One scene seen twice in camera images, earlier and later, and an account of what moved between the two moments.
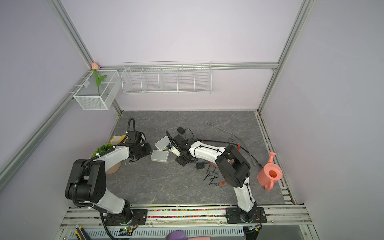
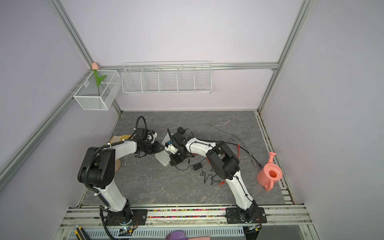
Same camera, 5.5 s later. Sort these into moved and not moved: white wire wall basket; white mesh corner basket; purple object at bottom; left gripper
Moved: left gripper
Not moved: white mesh corner basket; white wire wall basket; purple object at bottom
